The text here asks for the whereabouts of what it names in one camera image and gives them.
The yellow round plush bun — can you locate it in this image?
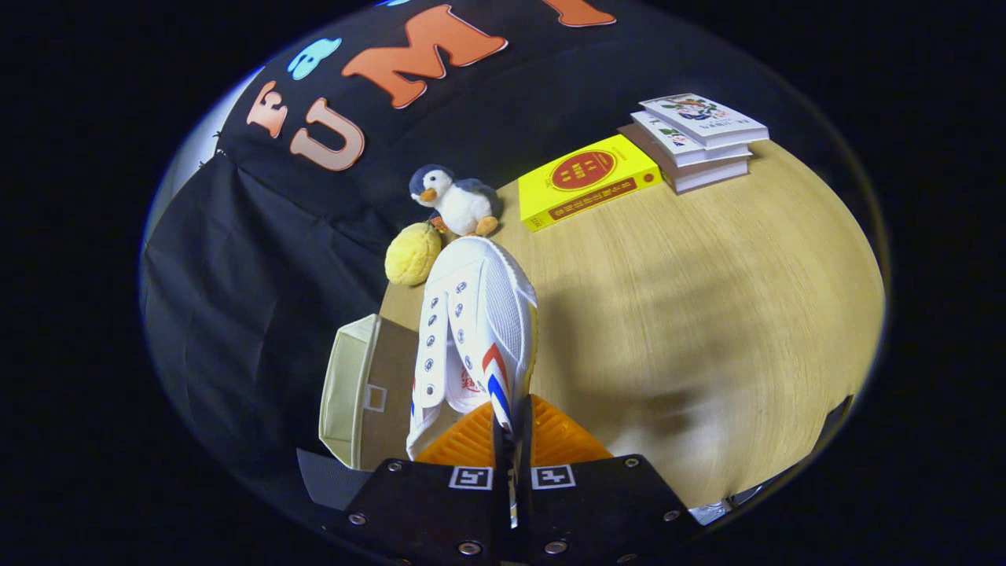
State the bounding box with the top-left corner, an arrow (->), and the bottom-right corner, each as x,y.
384,222 -> 443,287

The white canvas shoe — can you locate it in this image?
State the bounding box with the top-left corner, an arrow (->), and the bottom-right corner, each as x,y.
405,236 -> 541,529

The black backdrop cloth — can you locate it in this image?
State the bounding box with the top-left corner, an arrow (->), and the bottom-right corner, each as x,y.
140,0 -> 865,504

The penguin plush toy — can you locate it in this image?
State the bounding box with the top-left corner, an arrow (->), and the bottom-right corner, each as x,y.
408,164 -> 504,238

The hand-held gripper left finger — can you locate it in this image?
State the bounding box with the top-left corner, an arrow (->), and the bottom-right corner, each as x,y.
342,401 -> 512,566

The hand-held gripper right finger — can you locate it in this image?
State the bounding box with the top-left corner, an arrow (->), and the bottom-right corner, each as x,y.
515,395 -> 703,566

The white book with floral cover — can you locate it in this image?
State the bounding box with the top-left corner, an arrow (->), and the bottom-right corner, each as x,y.
638,93 -> 769,149

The brown book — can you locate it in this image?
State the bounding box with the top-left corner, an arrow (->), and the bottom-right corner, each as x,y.
617,123 -> 751,195

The beige fabric storage box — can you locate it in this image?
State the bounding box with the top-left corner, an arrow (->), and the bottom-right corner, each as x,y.
318,313 -> 421,472

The white illustrated book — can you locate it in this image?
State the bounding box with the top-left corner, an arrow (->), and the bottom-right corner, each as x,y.
630,110 -> 751,167

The yellow book with red circle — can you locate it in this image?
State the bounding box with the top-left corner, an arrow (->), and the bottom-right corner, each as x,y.
517,134 -> 663,233

